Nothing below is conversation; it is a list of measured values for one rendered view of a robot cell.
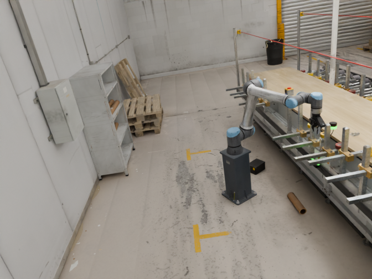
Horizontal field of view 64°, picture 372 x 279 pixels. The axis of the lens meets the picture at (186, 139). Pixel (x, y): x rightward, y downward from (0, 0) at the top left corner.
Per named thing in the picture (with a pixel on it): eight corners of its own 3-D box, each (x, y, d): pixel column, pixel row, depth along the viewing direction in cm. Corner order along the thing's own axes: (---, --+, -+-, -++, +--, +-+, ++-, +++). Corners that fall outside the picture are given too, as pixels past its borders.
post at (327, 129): (324, 172, 272) (326, 124, 252) (322, 171, 275) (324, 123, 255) (327, 172, 272) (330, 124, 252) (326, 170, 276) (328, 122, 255)
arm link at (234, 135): (224, 144, 339) (223, 130, 332) (235, 138, 347) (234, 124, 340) (233, 148, 327) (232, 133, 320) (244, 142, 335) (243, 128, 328)
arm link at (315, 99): (314, 90, 253) (325, 92, 245) (314, 104, 258) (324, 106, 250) (307, 93, 249) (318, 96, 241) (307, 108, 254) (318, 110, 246)
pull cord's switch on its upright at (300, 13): (299, 77, 524) (300, 10, 477) (295, 76, 537) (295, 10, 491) (304, 77, 524) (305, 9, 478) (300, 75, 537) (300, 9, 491)
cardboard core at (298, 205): (299, 208, 314) (287, 192, 341) (299, 215, 318) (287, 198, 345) (306, 207, 315) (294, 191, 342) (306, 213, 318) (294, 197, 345)
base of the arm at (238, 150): (233, 156, 329) (233, 149, 325) (223, 151, 344) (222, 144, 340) (247, 150, 337) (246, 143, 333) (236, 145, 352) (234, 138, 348)
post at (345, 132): (341, 181, 247) (345, 128, 227) (338, 179, 250) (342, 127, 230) (345, 180, 247) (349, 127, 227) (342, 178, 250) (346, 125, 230)
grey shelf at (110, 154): (99, 180, 449) (66, 79, 384) (110, 153, 530) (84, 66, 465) (128, 176, 447) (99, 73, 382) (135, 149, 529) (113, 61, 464)
